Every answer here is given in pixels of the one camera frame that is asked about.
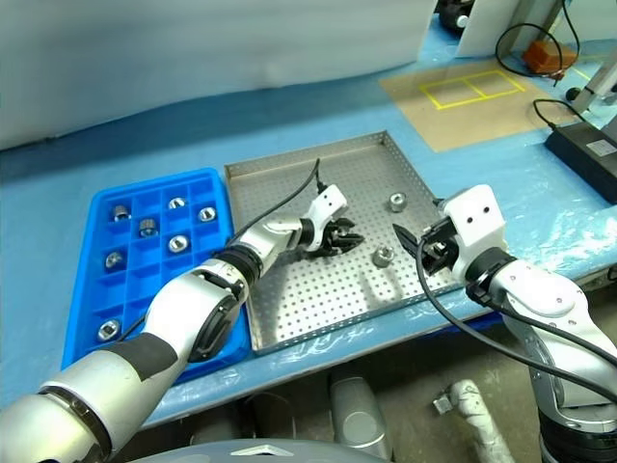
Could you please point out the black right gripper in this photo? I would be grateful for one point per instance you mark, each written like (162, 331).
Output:
(437, 253)

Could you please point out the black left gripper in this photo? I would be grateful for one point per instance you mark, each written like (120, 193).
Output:
(330, 238)

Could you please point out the metal roller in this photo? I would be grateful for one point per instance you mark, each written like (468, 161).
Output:
(114, 260)
(108, 330)
(206, 213)
(147, 227)
(121, 212)
(177, 203)
(177, 243)
(397, 201)

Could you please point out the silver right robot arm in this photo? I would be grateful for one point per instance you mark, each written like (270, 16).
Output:
(544, 294)

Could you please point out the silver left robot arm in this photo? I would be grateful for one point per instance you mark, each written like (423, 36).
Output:
(193, 299)

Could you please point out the perforated steel tray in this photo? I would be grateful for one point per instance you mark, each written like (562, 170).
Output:
(313, 299)

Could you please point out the blue plastic compartment tray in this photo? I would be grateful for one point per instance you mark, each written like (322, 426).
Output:
(135, 280)

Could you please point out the metal nut lower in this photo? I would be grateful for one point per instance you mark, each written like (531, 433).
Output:
(383, 255)

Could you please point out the brown cardboard mat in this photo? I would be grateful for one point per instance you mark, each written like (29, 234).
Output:
(482, 125)

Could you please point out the small metal block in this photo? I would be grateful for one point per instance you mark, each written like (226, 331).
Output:
(441, 404)

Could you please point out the grey cylinder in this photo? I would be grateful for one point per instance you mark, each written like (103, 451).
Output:
(359, 410)

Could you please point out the dirty white pipe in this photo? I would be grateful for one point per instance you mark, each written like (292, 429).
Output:
(477, 419)

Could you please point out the black power adapter box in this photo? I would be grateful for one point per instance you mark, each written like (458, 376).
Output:
(578, 154)

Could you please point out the small black knob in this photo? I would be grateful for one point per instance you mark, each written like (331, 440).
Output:
(572, 93)

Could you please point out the white upright board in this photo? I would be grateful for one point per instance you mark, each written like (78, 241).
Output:
(482, 29)

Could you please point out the orange block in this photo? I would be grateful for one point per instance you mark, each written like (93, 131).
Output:
(544, 55)

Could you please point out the black round device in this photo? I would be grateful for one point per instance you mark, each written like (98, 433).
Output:
(450, 14)

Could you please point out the white foam backdrop sheet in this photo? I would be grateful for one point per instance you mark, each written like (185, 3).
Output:
(193, 58)

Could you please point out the grey rounded housing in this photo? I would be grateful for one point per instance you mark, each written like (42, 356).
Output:
(250, 451)

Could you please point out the aluminium profile stand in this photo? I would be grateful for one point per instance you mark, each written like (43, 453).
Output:
(598, 82)

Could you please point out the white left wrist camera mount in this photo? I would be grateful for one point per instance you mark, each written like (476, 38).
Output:
(328, 202)

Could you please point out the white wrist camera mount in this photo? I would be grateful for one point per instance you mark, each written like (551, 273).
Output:
(328, 202)
(477, 217)

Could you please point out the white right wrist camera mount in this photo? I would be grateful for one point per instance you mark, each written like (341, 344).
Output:
(477, 217)

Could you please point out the grey metal post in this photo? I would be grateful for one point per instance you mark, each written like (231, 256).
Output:
(549, 19)

